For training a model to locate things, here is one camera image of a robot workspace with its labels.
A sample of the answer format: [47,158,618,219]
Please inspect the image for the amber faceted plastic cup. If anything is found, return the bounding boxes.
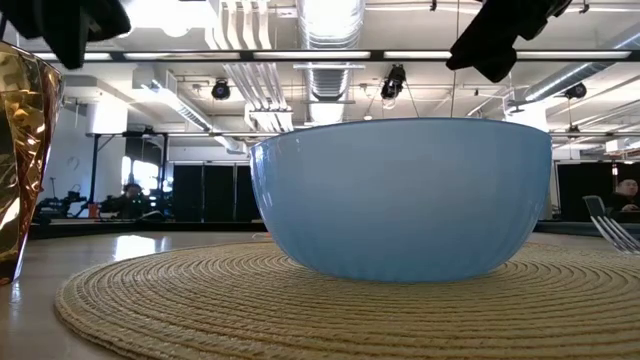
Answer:
[0,40,65,286]

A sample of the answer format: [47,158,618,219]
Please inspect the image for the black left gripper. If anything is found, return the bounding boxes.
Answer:
[0,0,132,70]

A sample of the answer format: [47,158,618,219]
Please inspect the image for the white room column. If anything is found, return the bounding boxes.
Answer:
[504,102,557,221]

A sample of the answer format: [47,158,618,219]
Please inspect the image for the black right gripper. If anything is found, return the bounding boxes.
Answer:
[446,0,574,84]

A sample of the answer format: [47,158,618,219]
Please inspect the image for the black overhead light bar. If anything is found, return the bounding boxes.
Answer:
[32,48,640,63]

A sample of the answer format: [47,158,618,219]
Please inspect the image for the thin hanging cable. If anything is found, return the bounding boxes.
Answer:
[449,69,459,120]

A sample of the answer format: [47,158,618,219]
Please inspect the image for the silver ventilation duct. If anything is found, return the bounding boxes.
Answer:
[297,0,366,126]

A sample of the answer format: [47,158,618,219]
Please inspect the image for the light blue bowl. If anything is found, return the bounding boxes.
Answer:
[248,117,554,284]

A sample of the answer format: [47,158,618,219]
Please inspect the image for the round woven beige placemat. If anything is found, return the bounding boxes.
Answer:
[54,239,640,360]

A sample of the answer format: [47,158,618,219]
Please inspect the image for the silver fork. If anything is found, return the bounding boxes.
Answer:
[582,194,640,256]

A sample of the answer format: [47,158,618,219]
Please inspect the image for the black background robot rig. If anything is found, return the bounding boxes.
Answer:
[37,183,91,220]

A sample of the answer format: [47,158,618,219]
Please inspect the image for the person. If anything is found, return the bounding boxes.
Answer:
[604,178,640,214]
[99,182,151,221]

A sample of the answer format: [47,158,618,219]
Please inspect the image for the black partition panels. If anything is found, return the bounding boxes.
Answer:
[555,162,640,224]
[172,163,261,224]

